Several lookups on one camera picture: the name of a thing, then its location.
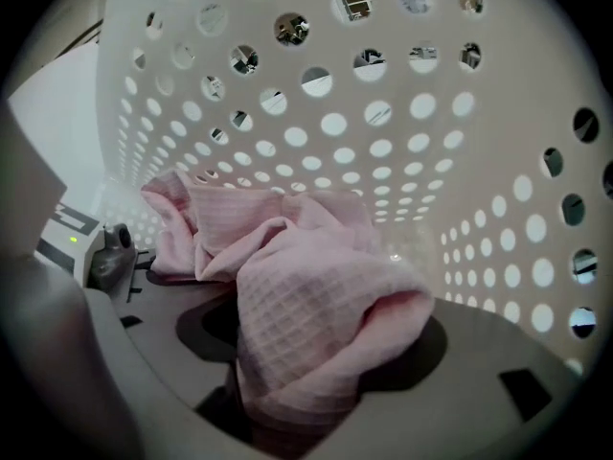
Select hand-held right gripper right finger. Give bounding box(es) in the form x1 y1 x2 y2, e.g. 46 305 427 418
310 299 584 460

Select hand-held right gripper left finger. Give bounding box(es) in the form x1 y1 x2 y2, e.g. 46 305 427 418
80 279 253 446

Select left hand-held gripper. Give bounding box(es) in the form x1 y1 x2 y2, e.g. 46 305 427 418
35 201 159 305

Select pink clothes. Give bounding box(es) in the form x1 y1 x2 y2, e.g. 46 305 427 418
140 169 437 460

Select white translucent plastic bin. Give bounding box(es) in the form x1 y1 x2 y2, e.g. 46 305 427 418
9 0 613 382

